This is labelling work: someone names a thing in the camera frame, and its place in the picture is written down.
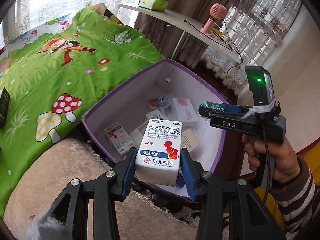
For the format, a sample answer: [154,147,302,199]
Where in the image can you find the beige sofa cushion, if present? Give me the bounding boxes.
[3,138,201,240]

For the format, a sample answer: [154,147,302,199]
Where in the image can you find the blue mesh ball toy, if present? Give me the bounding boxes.
[156,95,170,107]

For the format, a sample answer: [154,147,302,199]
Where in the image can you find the black cable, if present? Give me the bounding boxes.
[183,19,245,91]

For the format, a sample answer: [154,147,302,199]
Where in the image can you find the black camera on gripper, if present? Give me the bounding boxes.
[245,66,275,106]

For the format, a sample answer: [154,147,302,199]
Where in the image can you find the beige text box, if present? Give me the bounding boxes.
[181,129,200,153]

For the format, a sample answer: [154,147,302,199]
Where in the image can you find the right hand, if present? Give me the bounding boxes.
[241,134,301,183]

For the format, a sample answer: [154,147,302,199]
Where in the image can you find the white logo box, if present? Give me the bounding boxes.
[143,109,168,121]

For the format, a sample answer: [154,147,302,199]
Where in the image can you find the purple white cardboard box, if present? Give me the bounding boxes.
[81,57,230,202]

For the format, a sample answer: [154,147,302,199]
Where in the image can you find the white box pink print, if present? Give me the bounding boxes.
[170,98,199,127]

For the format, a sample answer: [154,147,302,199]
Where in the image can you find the black tall box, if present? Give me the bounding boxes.
[0,87,10,127]

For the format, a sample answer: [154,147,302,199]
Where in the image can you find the pink desk fan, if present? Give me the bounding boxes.
[200,3,227,35]

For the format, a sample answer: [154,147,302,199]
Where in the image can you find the green cartoon cloth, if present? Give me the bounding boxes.
[1,4,162,211]

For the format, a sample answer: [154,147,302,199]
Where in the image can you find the white curved shelf table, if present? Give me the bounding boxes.
[118,3,241,65]

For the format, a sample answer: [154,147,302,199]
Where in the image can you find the green tissue pack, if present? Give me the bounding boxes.
[138,0,168,11]

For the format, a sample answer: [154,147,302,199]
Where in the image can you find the large white medicine box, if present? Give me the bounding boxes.
[135,119,182,186]

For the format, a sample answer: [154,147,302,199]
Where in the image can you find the teal tissue pack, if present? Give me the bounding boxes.
[199,101,241,113]

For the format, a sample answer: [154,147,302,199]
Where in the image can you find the striped sleeve forearm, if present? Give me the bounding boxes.
[270,156,319,239]

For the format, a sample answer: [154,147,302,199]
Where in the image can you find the small medicine box red-blue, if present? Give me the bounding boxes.
[104,122,135,155]

